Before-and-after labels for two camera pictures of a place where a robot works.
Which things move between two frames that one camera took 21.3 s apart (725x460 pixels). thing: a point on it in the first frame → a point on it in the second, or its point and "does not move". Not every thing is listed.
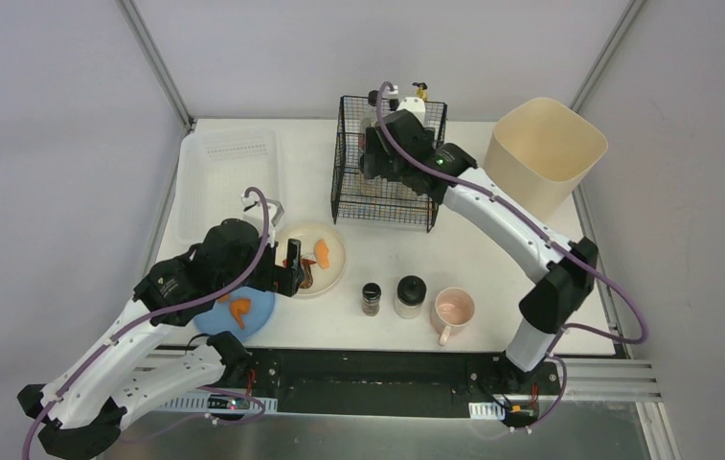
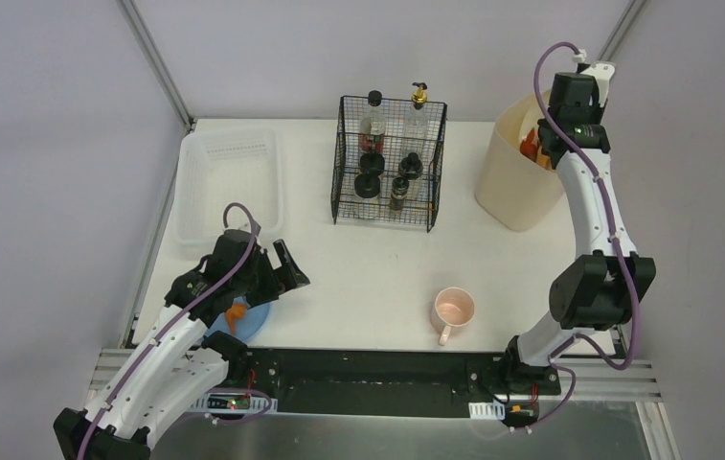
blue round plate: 244,311 does not move
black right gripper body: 373,164 → 543,131
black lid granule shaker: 411,292 → 367,185
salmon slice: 321,252 → 544,161
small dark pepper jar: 371,299 → 399,189
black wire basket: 378,202 does not move
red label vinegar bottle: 371,120 does not move
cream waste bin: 539,152 does not move
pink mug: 452,310 does not move
